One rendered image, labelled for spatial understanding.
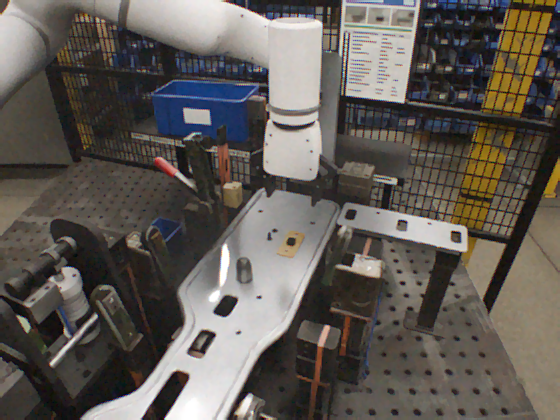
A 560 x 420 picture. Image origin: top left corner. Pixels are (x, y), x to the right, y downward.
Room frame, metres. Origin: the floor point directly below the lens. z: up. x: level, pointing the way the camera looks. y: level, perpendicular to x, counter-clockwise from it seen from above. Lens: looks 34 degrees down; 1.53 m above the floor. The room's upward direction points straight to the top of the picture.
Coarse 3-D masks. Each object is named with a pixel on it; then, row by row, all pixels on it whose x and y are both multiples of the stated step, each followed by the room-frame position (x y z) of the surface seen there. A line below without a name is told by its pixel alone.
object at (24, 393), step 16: (0, 368) 0.28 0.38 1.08; (16, 368) 0.28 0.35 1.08; (0, 384) 0.26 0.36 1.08; (16, 384) 0.26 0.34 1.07; (0, 400) 0.24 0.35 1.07; (16, 400) 0.25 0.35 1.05; (32, 400) 0.26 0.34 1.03; (0, 416) 0.23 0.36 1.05; (16, 416) 0.24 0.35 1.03; (32, 416) 0.25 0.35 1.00; (48, 416) 0.27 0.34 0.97
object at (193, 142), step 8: (192, 136) 0.72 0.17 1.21; (200, 136) 0.73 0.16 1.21; (208, 136) 0.71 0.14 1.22; (184, 144) 0.72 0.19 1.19; (192, 144) 0.70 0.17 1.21; (200, 144) 0.71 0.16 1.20; (208, 144) 0.70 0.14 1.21; (192, 152) 0.70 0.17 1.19; (200, 152) 0.72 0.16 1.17; (192, 160) 0.70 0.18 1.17; (200, 160) 0.72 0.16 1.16; (192, 168) 0.70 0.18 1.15; (200, 168) 0.70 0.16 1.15; (208, 168) 0.72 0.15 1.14; (200, 176) 0.69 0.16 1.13; (208, 176) 0.72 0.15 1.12; (200, 184) 0.70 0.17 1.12; (208, 184) 0.72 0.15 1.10; (200, 192) 0.70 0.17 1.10; (208, 192) 0.72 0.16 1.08; (200, 200) 0.70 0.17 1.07; (208, 200) 0.69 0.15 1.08; (216, 200) 0.72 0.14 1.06
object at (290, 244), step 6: (288, 234) 0.67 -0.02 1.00; (300, 234) 0.67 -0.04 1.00; (288, 240) 0.64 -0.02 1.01; (294, 240) 0.64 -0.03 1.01; (300, 240) 0.65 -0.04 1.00; (282, 246) 0.63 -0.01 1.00; (288, 246) 0.63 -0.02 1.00; (294, 246) 0.63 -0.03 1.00; (282, 252) 0.61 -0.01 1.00; (288, 252) 0.61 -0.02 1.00; (294, 252) 0.61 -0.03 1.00
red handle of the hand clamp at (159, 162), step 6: (156, 162) 0.74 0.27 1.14; (162, 162) 0.74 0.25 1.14; (162, 168) 0.74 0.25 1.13; (168, 168) 0.74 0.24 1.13; (174, 168) 0.74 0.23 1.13; (168, 174) 0.73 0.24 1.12; (174, 174) 0.73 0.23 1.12; (180, 174) 0.74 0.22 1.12; (180, 180) 0.73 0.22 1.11; (186, 180) 0.73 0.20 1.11; (186, 186) 0.72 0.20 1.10; (192, 186) 0.72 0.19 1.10; (192, 192) 0.72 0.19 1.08; (198, 198) 0.71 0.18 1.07; (210, 198) 0.71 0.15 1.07
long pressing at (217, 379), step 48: (288, 192) 0.85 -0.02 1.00; (240, 240) 0.65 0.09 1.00; (192, 288) 0.51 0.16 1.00; (240, 288) 0.51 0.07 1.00; (288, 288) 0.51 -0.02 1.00; (192, 336) 0.40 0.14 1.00; (240, 336) 0.40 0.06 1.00; (144, 384) 0.31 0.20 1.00; (192, 384) 0.31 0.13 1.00; (240, 384) 0.32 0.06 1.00
